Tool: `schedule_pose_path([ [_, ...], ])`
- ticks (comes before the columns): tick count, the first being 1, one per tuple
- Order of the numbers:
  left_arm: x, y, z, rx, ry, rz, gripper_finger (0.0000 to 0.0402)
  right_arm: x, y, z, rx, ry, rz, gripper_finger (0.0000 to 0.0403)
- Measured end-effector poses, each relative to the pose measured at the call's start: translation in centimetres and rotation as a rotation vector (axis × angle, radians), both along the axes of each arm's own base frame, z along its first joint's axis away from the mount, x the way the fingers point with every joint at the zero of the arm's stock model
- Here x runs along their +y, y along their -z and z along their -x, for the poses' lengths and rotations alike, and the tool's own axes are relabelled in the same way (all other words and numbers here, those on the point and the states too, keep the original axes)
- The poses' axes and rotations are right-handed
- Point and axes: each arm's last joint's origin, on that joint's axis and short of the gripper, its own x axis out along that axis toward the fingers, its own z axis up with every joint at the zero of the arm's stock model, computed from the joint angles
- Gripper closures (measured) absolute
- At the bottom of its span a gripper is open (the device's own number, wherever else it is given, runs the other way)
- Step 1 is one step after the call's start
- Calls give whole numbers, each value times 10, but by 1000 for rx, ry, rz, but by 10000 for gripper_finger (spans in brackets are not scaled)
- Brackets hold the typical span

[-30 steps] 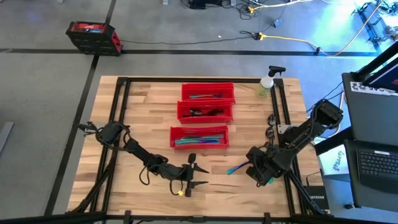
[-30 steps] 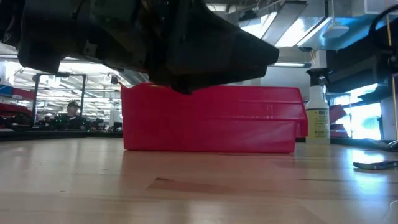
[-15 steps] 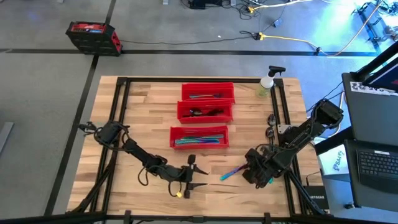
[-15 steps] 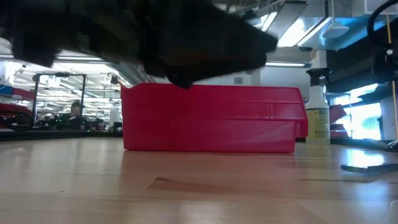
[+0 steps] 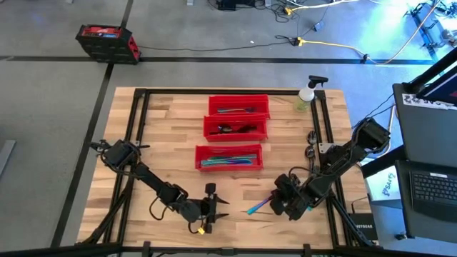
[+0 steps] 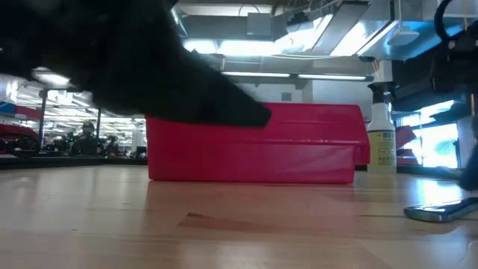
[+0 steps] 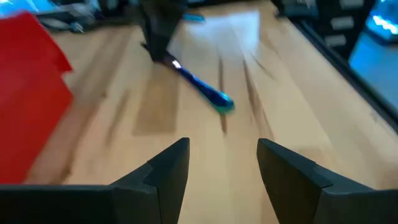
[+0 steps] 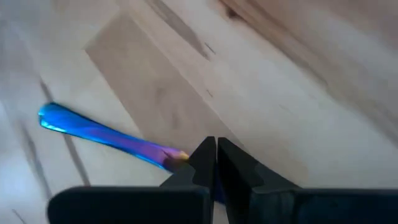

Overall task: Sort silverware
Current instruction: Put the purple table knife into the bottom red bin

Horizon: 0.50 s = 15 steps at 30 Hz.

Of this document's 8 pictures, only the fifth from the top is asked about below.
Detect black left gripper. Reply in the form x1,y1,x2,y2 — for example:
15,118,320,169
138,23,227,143
199,182,230,235

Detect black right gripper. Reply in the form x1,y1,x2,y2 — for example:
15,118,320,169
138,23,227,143
269,173,311,221

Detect iridescent cutlery piece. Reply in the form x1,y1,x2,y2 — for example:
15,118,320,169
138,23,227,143
209,153,258,161

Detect red plastic bin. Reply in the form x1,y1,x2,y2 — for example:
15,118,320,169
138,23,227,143
203,113,268,143
194,143,264,172
208,94,271,119

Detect spray bottle with yellow label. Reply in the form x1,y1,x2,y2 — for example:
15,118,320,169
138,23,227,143
293,74,329,114

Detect white box with handwriting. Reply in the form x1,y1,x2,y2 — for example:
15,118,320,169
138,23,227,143
364,168,400,211

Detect black laptop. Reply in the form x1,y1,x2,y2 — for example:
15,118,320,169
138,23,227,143
392,82,457,244

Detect black slanted stand beam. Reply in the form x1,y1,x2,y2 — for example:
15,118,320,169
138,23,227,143
403,46,457,106

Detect red and black toolbox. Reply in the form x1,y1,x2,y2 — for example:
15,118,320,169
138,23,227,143
74,24,141,66

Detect black floor computer box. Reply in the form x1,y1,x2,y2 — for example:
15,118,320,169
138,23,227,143
216,0,248,11

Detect black floor stand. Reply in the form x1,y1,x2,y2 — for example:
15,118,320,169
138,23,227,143
405,0,457,64

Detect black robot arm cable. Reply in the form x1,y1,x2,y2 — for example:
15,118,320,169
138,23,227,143
288,166,322,179
149,195,169,221

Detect black Netgear network switch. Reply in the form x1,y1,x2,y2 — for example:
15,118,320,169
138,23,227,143
346,212,379,243

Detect black metal table frame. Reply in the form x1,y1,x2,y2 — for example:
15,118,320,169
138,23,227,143
74,87,380,257

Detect long black floor cable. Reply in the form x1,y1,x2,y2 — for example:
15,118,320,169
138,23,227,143
138,34,300,53

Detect pale yellow extension cable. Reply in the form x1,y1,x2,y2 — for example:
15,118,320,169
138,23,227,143
283,0,362,16

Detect black cable bundle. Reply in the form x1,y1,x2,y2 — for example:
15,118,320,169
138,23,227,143
246,0,299,23

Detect beige cable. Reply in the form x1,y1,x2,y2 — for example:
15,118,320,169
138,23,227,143
367,0,443,65

